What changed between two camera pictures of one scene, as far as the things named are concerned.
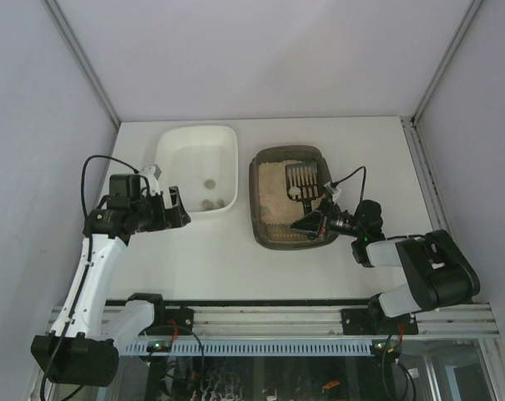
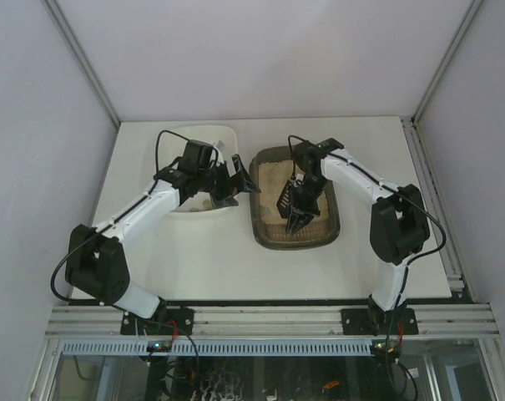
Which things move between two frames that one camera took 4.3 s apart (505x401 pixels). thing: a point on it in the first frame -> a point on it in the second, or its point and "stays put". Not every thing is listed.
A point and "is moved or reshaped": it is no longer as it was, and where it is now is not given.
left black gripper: (165, 211) -> (225, 183)
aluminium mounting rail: (328, 321) stays put
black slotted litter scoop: (303, 183) is moved or reshaped
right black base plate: (376, 322) stays put
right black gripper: (322, 223) -> (299, 207)
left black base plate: (170, 322) stays put
